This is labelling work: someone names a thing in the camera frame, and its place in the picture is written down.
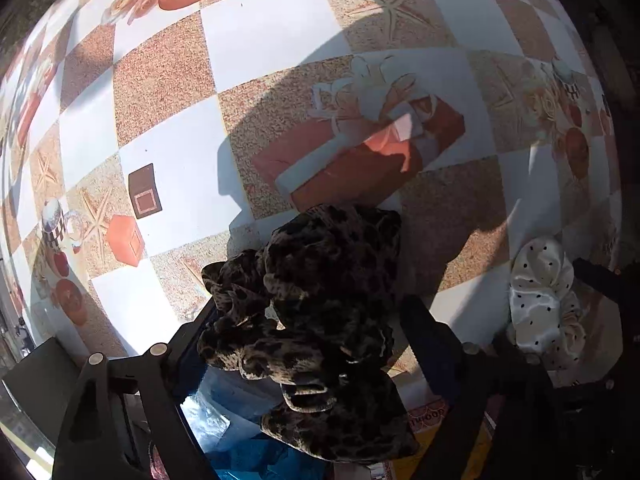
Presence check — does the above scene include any cream polka dot scrunchie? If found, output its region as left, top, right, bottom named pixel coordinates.
left=508, top=236, right=586, bottom=372

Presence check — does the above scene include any blue mesh cloth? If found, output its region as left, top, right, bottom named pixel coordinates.
left=181, top=367, right=326, bottom=480

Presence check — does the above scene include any leopard print scrunchie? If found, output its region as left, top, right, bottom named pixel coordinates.
left=198, top=205, right=419, bottom=465

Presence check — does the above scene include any white cardboard storage box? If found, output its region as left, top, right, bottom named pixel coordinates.
left=2, top=338, right=79, bottom=446

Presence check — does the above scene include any red patterned paper box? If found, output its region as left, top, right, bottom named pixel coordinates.
left=385, top=398, right=491, bottom=479

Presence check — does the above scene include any patterned checkered tablecloth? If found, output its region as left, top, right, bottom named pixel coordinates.
left=1, top=0, right=622, bottom=358

